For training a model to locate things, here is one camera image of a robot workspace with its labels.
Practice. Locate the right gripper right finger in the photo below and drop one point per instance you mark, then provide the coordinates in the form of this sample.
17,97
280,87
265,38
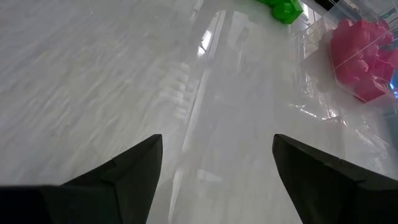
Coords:
326,199

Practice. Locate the clear plastic bin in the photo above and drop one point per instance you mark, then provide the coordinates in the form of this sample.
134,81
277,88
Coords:
311,40

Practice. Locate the green toy block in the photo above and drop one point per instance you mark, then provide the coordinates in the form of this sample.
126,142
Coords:
287,12

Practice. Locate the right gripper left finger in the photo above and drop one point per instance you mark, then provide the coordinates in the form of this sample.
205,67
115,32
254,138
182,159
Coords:
109,199

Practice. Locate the large red toy block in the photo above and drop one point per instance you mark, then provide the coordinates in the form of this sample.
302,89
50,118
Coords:
351,73
351,40

